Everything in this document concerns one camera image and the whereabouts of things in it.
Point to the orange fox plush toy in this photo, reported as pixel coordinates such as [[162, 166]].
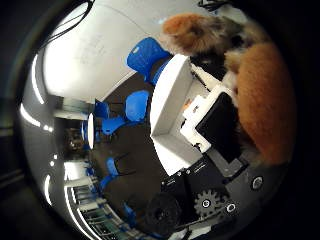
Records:
[[266, 100]]

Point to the white open box container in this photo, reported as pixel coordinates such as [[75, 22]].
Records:
[[170, 100]]

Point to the blue plastic chair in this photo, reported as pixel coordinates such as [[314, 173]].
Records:
[[111, 166], [137, 106], [111, 125], [148, 56], [101, 110], [129, 213]]

